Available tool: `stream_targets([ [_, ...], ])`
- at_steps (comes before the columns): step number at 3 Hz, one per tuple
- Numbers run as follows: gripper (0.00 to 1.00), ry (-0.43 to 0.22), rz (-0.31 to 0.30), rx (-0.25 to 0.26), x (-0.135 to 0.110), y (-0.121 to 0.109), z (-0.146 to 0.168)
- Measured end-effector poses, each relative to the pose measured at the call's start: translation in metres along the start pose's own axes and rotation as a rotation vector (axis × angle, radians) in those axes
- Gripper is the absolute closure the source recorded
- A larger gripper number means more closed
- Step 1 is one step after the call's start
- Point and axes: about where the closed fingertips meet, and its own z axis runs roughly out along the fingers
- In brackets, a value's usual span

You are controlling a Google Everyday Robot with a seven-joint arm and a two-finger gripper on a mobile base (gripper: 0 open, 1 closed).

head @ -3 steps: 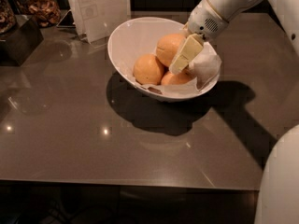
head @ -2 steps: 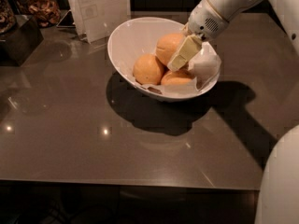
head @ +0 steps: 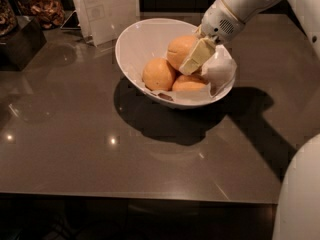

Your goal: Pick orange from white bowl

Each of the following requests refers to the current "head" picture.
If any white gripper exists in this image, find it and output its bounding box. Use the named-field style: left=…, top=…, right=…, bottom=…
left=179, top=0, right=245, bottom=75

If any orange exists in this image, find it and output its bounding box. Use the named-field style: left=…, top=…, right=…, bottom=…
left=166, top=35, right=197, bottom=70
left=142, top=58, right=176, bottom=91
left=172, top=75, right=207, bottom=91

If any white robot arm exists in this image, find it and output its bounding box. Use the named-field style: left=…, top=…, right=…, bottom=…
left=179, top=0, right=320, bottom=75

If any white oval bowl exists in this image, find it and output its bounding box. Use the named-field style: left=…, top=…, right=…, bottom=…
left=115, top=17, right=236, bottom=110

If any glass jar of dried snacks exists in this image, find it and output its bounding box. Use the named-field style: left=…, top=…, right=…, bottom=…
left=15, top=0, right=65, bottom=30

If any dark wooden block stand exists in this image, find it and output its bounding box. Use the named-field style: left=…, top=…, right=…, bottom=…
left=0, top=16, right=46, bottom=71

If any left glass jar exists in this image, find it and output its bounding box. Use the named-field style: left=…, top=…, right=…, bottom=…
left=0, top=0, right=17, bottom=36

